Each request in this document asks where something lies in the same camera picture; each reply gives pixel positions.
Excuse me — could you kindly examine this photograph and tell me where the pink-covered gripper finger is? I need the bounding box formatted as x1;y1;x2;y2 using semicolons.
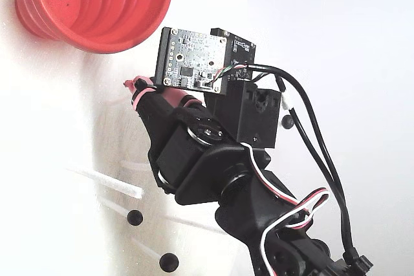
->
157;89;202;109
124;76;157;112

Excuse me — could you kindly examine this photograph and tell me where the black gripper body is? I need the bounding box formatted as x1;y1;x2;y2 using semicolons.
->
135;90;252;196

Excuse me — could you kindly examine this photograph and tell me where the black fisheye camera module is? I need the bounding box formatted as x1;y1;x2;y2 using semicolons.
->
154;26;258;96

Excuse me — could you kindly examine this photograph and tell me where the red collapsible cup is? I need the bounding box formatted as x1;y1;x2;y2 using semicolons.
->
14;0;174;55

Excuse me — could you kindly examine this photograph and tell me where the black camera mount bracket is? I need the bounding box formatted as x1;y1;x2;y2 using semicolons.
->
205;79;281;149

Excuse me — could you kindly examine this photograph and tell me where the red white black servo wire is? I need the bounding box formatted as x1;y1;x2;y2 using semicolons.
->
241;142;331;276

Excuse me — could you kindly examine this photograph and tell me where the white foam base sheet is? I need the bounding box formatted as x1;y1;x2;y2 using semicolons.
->
0;0;269;276

